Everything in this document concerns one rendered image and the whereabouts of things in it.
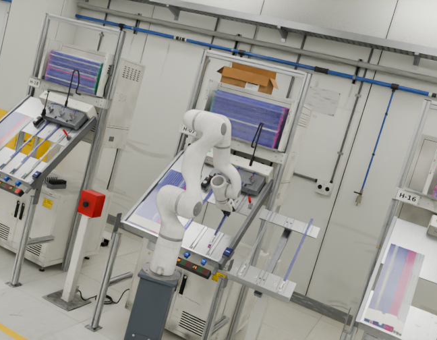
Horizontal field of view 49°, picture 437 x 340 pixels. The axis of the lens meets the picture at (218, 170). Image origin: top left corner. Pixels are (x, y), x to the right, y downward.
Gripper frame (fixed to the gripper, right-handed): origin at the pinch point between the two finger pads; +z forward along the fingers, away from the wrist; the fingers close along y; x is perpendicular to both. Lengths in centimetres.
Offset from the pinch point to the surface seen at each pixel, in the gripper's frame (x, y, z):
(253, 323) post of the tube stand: 47, -30, 30
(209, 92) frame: -75, 40, -15
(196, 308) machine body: 42, 13, 58
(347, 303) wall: -46, -69, 194
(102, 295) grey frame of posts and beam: 59, 66, 37
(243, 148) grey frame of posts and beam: -52, 10, 6
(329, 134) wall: -161, -20, 107
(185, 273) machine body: 26, 26, 47
